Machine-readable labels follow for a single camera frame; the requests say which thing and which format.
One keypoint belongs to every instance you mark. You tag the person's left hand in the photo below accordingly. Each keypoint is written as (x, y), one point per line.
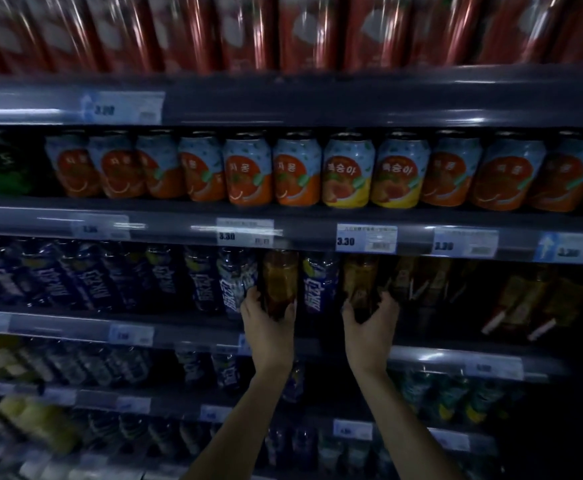
(271, 344)

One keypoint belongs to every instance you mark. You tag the person's right hand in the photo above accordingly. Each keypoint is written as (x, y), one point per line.
(371, 349)

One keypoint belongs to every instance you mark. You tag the amber tea bottle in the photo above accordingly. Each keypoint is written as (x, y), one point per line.
(360, 284)
(280, 279)

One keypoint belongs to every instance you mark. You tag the row of dark green bottles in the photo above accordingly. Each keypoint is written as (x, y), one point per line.
(331, 457)

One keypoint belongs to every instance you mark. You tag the row of gold label bottles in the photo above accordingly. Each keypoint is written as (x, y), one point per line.
(511, 304)

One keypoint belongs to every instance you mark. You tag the row of small blue bottles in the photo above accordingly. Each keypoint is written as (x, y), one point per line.
(131, 427)

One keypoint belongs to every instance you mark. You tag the row of clear white-label bottles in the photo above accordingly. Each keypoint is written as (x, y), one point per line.
(81, 364)

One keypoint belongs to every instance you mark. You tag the row of dark blue bottles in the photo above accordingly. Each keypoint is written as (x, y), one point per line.
(46, 279)

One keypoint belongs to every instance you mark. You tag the dark grey store shelf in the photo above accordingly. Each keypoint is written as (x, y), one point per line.
(321, 99)

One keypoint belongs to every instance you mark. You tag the person's left forearm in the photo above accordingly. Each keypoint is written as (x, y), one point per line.
(241, 429)

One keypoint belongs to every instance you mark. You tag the person's right forearm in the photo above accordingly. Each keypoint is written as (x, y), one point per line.
(406, 434)

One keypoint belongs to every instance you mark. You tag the row of orange fruit cans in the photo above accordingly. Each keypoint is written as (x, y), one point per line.
(246, 169)

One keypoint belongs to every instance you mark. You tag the yellow peach print drink can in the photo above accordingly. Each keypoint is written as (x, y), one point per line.
(346, 174)
(399, 174)

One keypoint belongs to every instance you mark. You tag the green and white drink can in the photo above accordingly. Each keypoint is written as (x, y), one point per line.
(1, 164)

